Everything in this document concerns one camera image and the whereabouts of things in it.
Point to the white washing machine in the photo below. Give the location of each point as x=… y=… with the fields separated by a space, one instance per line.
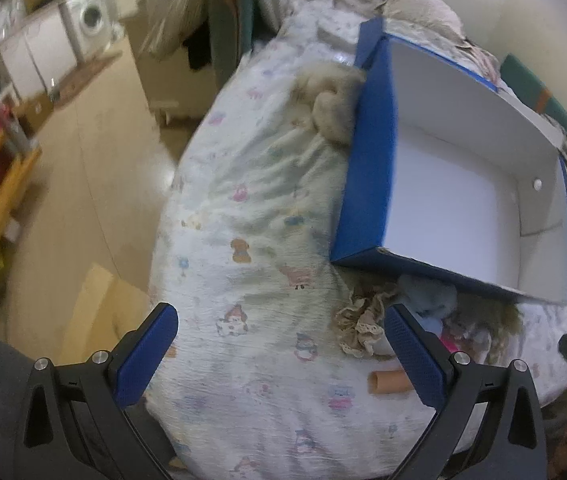
x=88 y=26

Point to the green cushion with orange stripe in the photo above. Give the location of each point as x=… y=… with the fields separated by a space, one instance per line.
x=531 y=90

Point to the cream fluffy plush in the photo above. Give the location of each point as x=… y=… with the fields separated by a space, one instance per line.
x=324 y=97

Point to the cartoon print bed sheet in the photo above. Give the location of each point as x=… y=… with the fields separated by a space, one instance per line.
x=255 y=385

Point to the orange foam tube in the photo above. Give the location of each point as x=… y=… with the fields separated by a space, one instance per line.
x=389 y=382

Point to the light blue fluffy scrunchie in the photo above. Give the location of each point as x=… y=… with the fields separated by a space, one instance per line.
x=429 y=301

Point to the white kitchen cabinet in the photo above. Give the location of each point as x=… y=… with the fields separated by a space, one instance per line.
x=38 y=54

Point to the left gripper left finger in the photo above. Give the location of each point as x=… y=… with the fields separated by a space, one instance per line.
x=73 y=423

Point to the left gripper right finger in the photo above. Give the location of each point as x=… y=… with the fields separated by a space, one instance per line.
x=510 y=442

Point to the blue and white cardboard box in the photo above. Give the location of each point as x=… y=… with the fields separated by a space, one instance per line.
x=450 y=179

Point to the beige pillow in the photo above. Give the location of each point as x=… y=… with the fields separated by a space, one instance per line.
x=435 y=15

